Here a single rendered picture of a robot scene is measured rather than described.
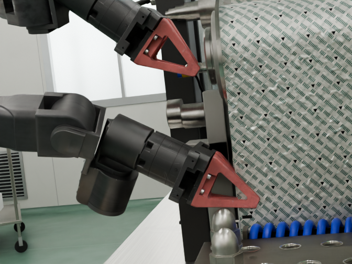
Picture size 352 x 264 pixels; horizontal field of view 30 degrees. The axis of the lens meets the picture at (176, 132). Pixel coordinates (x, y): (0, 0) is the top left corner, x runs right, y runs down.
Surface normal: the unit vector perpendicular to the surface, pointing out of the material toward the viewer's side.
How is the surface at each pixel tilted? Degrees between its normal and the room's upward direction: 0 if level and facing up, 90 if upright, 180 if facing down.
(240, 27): 65
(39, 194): 90
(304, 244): 0
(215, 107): 90
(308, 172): 90
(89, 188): 113
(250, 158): 90
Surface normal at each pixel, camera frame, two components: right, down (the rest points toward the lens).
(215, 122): -0.17, 0.10
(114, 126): 0.10, -0.45
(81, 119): 0.72, -0.62
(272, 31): -0.19, -0.18
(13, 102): 0.04, -0.88
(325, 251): -0.11, -0.99
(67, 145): 0.00, 0.47
